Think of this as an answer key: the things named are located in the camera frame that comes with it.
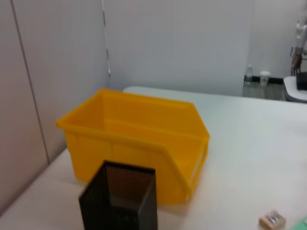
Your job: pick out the yellow plastic bin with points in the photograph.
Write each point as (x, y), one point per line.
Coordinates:
(134, 148)

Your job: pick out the white round side table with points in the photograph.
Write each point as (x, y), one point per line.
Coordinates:
(296, 94)

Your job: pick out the black mesh pen holder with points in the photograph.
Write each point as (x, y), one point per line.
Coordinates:
(124, 206)

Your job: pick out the mint green pen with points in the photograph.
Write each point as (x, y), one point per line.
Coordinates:
(301, 224)

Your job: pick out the white paper cup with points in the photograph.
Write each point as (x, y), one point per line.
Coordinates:
(264, 79)

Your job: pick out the small clear background bottle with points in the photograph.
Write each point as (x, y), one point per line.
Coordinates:
(248, 75)

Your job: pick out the black box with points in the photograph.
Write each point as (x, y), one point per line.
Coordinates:
(302, 81)

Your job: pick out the beige eraser with barcode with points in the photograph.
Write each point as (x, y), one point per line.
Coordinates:
(272, 218)

